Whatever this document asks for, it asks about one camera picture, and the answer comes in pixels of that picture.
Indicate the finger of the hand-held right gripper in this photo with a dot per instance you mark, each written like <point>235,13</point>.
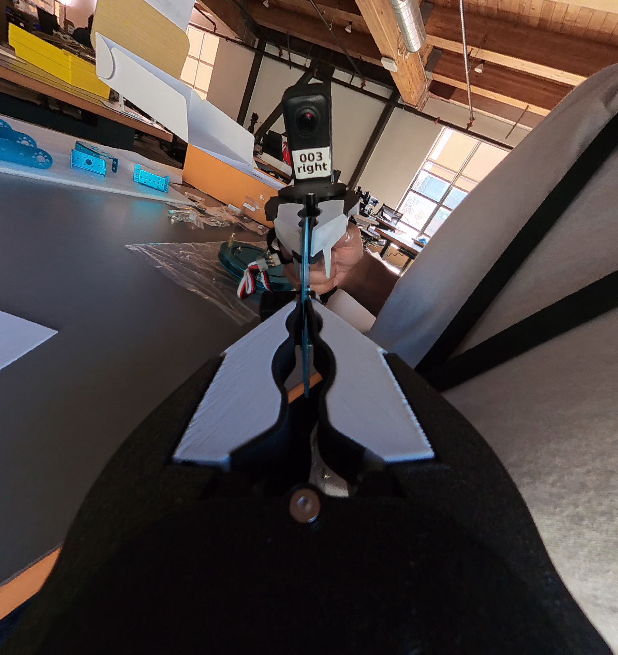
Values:
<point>327,225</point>
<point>291,225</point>

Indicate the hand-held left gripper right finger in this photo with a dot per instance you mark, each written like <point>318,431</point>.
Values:
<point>380,404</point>

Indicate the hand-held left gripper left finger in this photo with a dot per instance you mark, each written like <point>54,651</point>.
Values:
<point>232,404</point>

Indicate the blue round metal base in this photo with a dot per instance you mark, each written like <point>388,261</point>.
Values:
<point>232,261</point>

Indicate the large clear plastic bag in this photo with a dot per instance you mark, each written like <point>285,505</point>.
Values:
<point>186,266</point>

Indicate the person's right forearm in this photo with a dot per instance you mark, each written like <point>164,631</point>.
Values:
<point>375,281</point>

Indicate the person's right hand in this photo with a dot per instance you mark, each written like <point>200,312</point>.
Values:
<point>347,256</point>

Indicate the pile of small screw bags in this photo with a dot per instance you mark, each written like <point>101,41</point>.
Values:
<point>217,215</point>

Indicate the orange cardboard box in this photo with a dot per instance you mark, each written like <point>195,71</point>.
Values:
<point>217,169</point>

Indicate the printed instruction leaflet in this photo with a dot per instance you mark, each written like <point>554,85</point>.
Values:
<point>7,337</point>

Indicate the flat white foam sheet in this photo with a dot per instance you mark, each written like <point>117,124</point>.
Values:
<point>58,169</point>

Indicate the stack of yellow boxes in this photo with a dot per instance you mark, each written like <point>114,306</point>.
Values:
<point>58,66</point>

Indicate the silver ventilation duct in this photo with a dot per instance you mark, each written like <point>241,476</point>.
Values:
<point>409,25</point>

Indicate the blue multi-hole U bracket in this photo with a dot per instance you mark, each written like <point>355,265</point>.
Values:
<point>150,179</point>

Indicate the small blue metal bracket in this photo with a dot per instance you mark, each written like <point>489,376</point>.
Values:
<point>89,161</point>

